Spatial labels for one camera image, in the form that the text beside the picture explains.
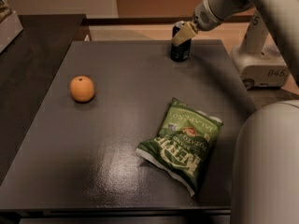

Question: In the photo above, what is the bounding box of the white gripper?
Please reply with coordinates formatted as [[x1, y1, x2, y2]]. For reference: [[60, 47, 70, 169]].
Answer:
[[172, 0, 222, 47]]

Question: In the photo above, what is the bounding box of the black pepsi can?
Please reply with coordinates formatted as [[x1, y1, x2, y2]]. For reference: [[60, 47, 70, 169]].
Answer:
[[170, 21, 192, 63]]

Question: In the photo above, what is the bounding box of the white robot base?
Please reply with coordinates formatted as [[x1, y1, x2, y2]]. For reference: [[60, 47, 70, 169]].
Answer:
[[230, 10, 290, 90]]

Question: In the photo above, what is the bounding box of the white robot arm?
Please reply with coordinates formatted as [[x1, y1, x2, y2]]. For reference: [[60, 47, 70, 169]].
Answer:
[[172, 0, 299, 224]]

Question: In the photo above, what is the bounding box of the green jalapeno chip bag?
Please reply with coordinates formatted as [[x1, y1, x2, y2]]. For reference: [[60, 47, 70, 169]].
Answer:
[[135, 98, 223, 196]]

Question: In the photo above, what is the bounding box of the orange fruit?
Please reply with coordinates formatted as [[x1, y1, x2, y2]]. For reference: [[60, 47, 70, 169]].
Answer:
[[69, 76, 95, 103]]

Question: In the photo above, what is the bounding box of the white box on counter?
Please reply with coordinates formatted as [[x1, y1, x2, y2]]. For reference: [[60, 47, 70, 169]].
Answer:
[[0, 11, 23, 53]]

